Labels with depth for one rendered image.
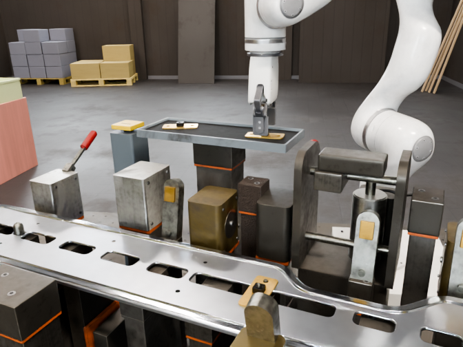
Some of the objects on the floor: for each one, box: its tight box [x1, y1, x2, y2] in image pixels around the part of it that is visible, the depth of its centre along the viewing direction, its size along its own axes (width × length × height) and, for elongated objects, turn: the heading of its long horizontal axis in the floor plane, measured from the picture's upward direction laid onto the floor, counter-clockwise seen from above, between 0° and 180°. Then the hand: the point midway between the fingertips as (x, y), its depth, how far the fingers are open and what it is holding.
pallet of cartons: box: [70, 44, 138, 87], centre depth 986 cm, size 145×110×81 cm
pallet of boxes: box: [8, 28, 77, 85], centre depth 1017 cm, size 120×80×119 cm
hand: (264, 125), depth 97 cm, fingers open, 8 cm apart
